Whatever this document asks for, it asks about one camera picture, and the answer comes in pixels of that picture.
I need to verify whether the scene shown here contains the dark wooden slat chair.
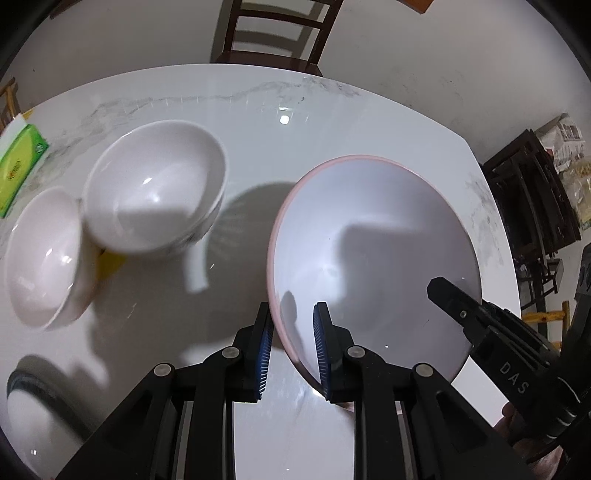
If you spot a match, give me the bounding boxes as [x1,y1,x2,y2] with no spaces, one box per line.
[210,0,345,77]

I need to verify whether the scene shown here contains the large blue floral plate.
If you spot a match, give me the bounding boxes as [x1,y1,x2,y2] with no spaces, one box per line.
[6,354,95,444]

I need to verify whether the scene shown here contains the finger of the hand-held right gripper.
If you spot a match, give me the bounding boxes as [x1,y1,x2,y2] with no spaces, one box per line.
[426,276,497,346]

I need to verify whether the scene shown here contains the white bowl with pink base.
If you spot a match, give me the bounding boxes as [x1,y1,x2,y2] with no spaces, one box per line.
[4,186,100,331]

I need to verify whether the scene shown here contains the round yellow warning sticker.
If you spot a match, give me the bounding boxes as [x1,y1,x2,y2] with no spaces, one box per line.
[93,248,126,278]

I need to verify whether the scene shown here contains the newspaper sheets on wall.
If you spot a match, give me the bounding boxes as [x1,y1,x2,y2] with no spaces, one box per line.
[539,112,591,232]

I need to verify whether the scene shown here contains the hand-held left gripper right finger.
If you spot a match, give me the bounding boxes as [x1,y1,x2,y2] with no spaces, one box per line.
[313,302,546,480]

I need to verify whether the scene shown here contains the person's right hand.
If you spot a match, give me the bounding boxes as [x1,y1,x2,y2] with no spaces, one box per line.
[492,401,571,480]

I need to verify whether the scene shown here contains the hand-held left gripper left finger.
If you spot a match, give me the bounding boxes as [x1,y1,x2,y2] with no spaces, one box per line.
[55,302,276,480]

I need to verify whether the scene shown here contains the light bamboo chair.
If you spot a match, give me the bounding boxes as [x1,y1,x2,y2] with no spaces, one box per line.
[0,78,22,131]
[521,300,568,354]

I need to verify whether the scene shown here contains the white plate with pink flowers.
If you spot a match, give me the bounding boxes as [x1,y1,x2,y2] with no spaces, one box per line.
[6,385,88,474]

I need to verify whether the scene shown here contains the large pink bowl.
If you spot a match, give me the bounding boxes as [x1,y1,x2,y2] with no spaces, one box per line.
[267,156,484,414]

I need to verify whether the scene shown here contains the dark wooden stool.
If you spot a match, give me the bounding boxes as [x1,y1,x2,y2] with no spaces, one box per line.
[481,128,583,315]

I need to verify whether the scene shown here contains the white bowl with blue print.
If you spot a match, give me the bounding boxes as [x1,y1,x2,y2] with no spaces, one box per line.
[82,120,228,258]

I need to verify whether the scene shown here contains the green tissue box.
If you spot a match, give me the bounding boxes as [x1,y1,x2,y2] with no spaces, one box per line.
[0,115,49,219]

